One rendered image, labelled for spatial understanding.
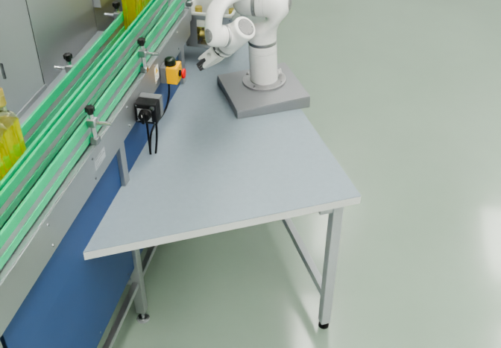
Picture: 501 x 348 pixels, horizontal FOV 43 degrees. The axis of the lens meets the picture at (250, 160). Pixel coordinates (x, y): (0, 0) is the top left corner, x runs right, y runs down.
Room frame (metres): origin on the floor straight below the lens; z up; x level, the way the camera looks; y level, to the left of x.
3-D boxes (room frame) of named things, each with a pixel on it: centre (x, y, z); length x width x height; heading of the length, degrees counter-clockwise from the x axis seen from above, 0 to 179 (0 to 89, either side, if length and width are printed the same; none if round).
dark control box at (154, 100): (1.91, 0.36, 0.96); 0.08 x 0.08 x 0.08; 79
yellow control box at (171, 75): (2.19, 0.31, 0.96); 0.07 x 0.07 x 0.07; 79
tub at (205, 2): (2.72, 0.17, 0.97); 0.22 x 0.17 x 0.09; 79
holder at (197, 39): (2.72, 0.20, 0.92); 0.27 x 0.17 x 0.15; 79
